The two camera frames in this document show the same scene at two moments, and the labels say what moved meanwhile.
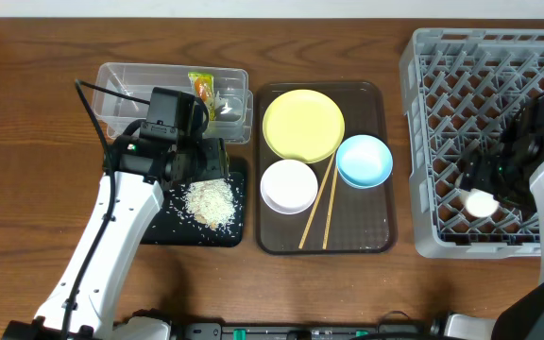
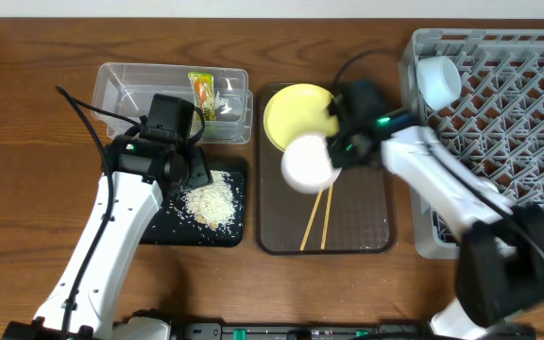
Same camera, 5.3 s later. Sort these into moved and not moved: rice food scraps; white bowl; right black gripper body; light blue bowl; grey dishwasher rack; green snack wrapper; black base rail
Moved: light blue bowl; white bowl; right black gripper body
Not moved: grey dishwasher rack; green snack wrapper; rice food scraps; black base rail
